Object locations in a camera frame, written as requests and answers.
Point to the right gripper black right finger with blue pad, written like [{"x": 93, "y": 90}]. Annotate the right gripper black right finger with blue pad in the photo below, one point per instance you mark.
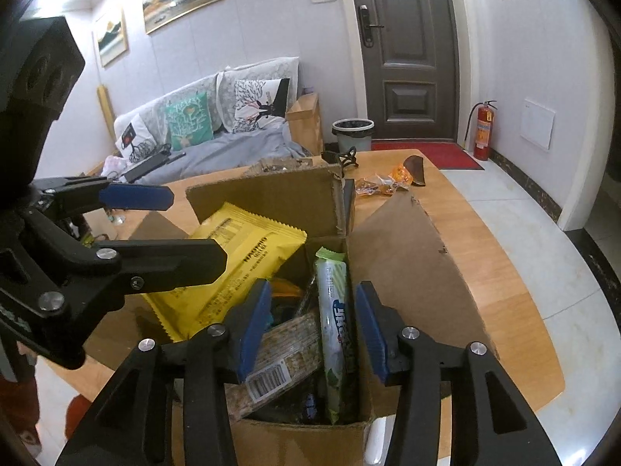
[{"x": 491, "y": 422}]

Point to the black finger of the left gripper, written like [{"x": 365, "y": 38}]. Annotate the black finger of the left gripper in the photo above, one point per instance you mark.
[{"x": 128, "y": 267}]

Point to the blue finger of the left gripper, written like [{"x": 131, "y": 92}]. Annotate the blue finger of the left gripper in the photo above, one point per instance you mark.
[{"x": 83, "y": 194}]

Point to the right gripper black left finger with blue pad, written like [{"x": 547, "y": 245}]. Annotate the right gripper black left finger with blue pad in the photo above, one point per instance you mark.
[{"x": 131, "y": 420}]

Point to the yellow snack packet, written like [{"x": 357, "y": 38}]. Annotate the yellow snack packet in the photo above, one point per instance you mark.
[{"x": 256, "y": 248}]

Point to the clear barcode snack packet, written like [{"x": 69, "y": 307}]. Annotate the clear barcode snack packet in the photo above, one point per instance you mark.
[{"x": 288, "y": 354}]

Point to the green dark snack packet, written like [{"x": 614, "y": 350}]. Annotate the green dark snack packet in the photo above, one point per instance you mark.
[{"x": 333, "y": 295}]

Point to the brown cardboard box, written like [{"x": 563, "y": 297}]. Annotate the brown cardboard box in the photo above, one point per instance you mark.
[{"x": 398, "y": 249}]

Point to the orange snack bag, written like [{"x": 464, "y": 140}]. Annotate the orange snack bag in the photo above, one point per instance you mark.
[{"x": 285, "y": 294}]

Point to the white red print cushion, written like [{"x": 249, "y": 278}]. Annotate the white red print cushion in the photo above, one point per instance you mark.
[{"x": 136, "y": 143}]

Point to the teal tree cushion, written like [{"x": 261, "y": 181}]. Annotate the teal tree cushion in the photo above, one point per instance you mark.
[{"x": 188, "y": 122}]

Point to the glass ashtray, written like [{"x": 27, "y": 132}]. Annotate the glass ashtray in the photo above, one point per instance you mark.
[{"x": 269, "y": 166}]

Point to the grey sofa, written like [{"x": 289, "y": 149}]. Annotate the grey sofa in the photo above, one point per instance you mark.
[{"x": 228, "y": 149}]

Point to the left small painting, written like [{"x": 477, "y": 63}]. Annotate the left small painting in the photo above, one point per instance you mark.
[{"x": 110, "y": 36}]

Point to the white black tree cushion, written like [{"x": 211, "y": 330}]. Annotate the white black tree cushion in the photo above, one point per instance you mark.
[{"x": 260, "y": 104}]

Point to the wooden side cabinet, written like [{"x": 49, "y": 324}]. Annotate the wooden side cabinet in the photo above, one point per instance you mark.
[{"x": 304, "y": 121}]

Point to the grey trash bin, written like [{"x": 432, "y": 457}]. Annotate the grey trash bin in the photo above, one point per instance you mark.
[{"x": 353, "y": 132}]

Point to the orange snack near box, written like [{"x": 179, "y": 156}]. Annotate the orange snack near box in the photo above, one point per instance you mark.
[{"x": 402, "y": 177}]

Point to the red door mat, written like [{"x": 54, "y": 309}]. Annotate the red door mat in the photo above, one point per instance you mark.
[{"x": 444, "y": 155}]

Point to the red fire extinguisher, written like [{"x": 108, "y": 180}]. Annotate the red fire extinguisher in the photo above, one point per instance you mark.
[{"x": 486, "y": 113}]

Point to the dark brown door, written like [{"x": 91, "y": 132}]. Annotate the dark brown door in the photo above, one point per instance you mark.
[{"x": 411, "y": 71}]

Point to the white wall panel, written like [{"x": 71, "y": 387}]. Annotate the white wall panel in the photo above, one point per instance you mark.
[{"x": 536, "y": 125}]

